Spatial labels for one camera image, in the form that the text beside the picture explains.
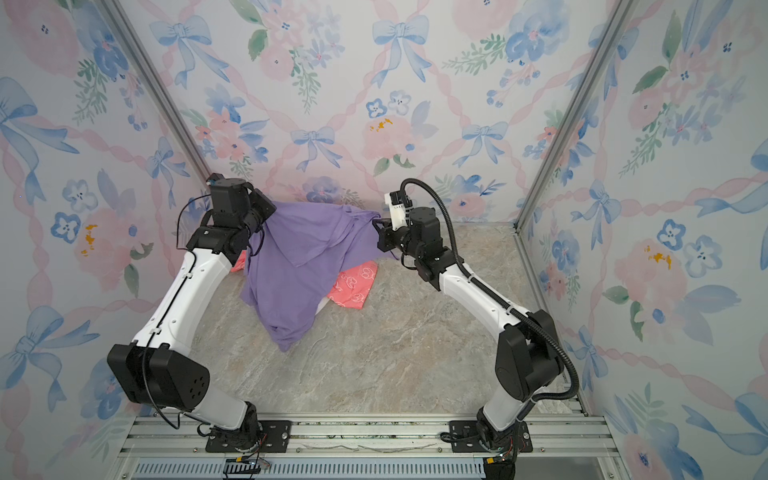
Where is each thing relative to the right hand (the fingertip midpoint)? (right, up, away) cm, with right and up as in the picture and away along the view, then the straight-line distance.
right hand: (375, 218), depth 80 cm
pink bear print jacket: (-9, -21, +21) cm, 31 cm away
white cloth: (-18, -26, +18) cm, 36 cm away
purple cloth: (-24, -10, +8) cm, 28 cm away
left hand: (-27, +6, -3) cm, 28 cm away
